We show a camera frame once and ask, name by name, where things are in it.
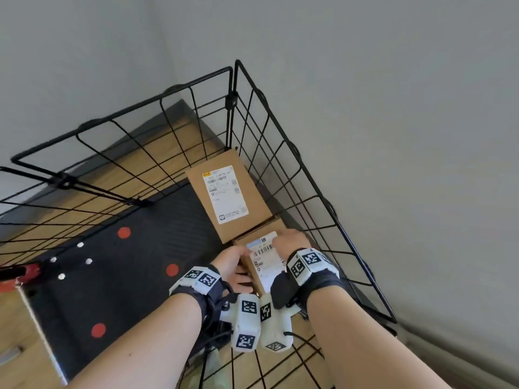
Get person's right hand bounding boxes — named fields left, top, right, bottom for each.
left=270, top=229, right=313, bottom=264

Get person's left hand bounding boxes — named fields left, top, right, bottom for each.
left=210, top=245, right=254, bottom=294

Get small labelled box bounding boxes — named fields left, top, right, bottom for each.
left=232, top=227, right=301, bottom=298
left=185, top=148, right=273, bottom=244

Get black wire cart basket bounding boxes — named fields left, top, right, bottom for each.
left=0, top=59, right=398, bottom=389

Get person's right forearm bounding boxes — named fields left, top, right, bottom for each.
left=306, top=285, right=453, bottom=389

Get person's left forearm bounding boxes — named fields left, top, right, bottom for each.
left=66, top=293, right=203, bottom=389

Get person's pale green garment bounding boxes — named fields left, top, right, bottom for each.
left=194, top=347, right=230, bottom=389

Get black wrist strap white markers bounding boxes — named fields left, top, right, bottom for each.
left=169, top=265, right=238, bottom=333
left=270, top=247, right=349, bottom=311

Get white wrist camera with markers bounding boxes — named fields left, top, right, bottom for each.
left=259, top=293, right=303, bottom=354
left=221, top=293, right=262, bottom=353

